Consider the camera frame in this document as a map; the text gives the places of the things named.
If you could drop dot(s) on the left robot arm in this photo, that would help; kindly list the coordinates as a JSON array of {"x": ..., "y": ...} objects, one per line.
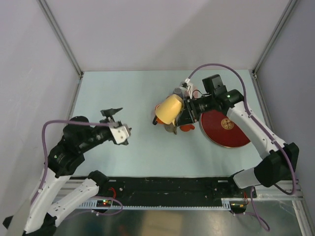
[{"x": 40, "y": 215}]

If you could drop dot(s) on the right aluminium frame post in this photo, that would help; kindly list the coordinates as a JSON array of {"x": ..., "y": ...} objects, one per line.
[{"x": 280, "y": 25}]

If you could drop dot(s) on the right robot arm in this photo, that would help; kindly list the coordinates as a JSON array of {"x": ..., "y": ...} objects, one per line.
[{"x": 279, "y": 159}]

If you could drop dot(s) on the yellow mug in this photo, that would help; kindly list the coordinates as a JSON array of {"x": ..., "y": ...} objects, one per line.
[{"x": 169, "y": 109}]

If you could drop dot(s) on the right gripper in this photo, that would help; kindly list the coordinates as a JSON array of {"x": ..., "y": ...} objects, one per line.
[{"x": 189, "y": 114}]

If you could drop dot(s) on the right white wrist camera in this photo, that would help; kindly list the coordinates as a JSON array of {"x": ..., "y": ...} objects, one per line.
[{"x": 187, "y": 87}]

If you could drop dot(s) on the left aluminium frame post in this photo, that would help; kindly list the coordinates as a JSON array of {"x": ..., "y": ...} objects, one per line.
[{"x": 44, "y": 6}]

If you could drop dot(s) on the large orange mug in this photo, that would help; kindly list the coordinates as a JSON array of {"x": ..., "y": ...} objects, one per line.
[{"x": 159, "y": 121}]

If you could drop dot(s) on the brown grey mug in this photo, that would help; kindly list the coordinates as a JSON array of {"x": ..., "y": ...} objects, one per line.
[{"x": 171, "y": 128}]

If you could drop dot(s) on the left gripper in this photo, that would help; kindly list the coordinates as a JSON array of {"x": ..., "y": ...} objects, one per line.
[{"x": 110, "y": 112}]

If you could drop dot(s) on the small orange mug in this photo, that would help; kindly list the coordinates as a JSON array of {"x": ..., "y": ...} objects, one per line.
[{"x": 187, "y": 128}]

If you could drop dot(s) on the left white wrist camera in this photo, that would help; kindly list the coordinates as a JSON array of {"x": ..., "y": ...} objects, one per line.
[{"x": 118, "y": 134}]

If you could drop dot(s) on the white slotted cable duct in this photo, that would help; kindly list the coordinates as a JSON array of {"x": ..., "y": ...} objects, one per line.
[{"x": 102, "y": 205}]

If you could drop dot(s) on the aluminium frame post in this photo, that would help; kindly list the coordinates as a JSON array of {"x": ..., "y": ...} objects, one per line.
[
  {"x": 44, "y": 6},
  {"x": 280, "y": 25}
]

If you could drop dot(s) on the grey purple mug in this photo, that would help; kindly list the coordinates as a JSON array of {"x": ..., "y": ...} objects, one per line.
[{"x": 178, "y": 92}]

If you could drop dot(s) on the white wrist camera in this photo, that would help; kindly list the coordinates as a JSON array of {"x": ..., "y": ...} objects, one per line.
[
  {"x": 187, "y": 87},
  {"x": 118, "y": 134}
]

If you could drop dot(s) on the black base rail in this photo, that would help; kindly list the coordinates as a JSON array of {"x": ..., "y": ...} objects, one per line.
[{"x": 172, "y": 191}]

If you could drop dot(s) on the red round tray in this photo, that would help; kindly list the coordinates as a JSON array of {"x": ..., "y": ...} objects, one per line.
[{"x": 222, "y": 131}]

